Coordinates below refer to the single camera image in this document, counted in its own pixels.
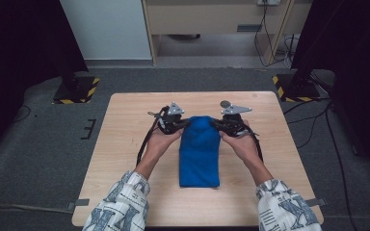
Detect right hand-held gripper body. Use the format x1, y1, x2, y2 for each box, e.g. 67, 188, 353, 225
219, 103, 253, 139

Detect blue microfiber cloth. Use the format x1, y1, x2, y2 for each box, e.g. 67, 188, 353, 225
178, 115, 223, 189

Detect person's left hand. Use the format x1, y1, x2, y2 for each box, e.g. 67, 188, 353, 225
145, 126, 184, 162

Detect grey tape piece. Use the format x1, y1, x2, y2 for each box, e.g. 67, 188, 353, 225
66, 197, 91, 212
304, 197, 328, 208

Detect black right gripper strap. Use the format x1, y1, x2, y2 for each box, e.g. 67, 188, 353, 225
243, 122, 265, 164

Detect light wooden desk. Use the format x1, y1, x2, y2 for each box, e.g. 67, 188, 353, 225
141, 0, 313, 66

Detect black hanging power cable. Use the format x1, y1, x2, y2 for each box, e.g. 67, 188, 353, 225
253, 2, 295, 68

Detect long black floor cable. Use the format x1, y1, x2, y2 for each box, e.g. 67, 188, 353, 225
323, 105, 359, 231

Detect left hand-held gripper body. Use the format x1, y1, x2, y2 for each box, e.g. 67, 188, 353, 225
154, 101, 186, 136

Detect person's right hand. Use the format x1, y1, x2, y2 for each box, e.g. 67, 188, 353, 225
219, 119, 261, 166

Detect black left gripper strap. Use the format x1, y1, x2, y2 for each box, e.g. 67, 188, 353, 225
136, 105, 172, 167

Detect grey floor cable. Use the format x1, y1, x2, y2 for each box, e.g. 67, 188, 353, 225
0, 202, 75, 216

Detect black gripper strap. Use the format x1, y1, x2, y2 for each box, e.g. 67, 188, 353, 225
136, 105, 172, 167
243, 122, 265, 164

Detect dark curtain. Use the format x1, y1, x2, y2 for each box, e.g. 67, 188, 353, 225
0, 0, 90, 163
289, 0, 370, 186

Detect thin black looped cable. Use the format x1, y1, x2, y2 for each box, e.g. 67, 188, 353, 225
12, 104, 33, 124

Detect white power strip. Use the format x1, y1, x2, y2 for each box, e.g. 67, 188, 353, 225
256, 0, 281, 7

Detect striped black stand base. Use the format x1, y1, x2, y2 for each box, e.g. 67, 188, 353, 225
52, 75, 101, 106
271, 72, 322, 104

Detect white cabinet panel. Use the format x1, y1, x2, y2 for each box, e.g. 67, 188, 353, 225
59, 0, 152, 61

